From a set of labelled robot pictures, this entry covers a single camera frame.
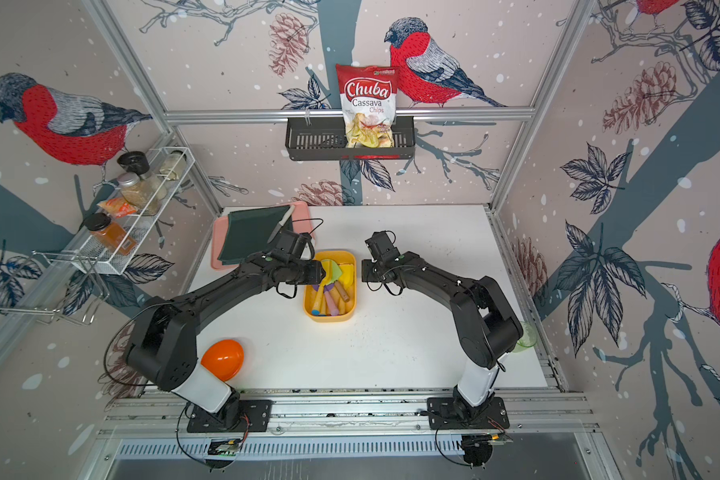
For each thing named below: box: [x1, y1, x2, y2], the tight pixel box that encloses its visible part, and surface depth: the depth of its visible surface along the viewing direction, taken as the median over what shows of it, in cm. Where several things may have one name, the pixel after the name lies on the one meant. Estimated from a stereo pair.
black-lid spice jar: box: [117, 151, 150, 175], surface depth 76 cm
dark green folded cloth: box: [218, 205, 294, 265], surface depth 116 cm
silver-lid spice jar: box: [117, 172, 158, 216], surface depth 74 cm
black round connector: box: [461, 433, 493, 469], surface depth 71 cm
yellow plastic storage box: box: [303, 250, 356, 323], surface depth 95 cm
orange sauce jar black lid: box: [83, 213, 137, 256], surface depth 66 cm
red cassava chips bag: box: [336, 64, 400, 149], surface depth 85 cm
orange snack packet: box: [97, 198, 137, 218], surface depth 72 cm
